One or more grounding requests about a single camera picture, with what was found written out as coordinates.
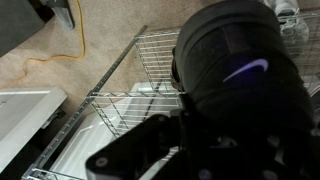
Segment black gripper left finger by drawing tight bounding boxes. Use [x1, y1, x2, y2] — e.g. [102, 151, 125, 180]
[85, 112, 188, 180]

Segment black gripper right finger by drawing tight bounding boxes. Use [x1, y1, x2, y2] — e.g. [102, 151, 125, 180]
[266, 133, 316, 180]

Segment black Nike shoe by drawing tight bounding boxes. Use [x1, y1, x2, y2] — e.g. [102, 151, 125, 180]
[171, 0, 316, 158]

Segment white box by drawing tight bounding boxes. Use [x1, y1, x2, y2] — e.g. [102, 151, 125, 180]
[0, 88, 68, 173]

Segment grey Nike slide sandal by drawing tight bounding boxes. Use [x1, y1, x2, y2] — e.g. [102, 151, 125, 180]
[41, 0, 75, 30]

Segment silver wire shoe rack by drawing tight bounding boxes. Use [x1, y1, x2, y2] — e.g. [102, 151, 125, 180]
[21, 13, 320, 180]

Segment yellow extension cable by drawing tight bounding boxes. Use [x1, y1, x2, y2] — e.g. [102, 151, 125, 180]
[0, 0, 87, 83]

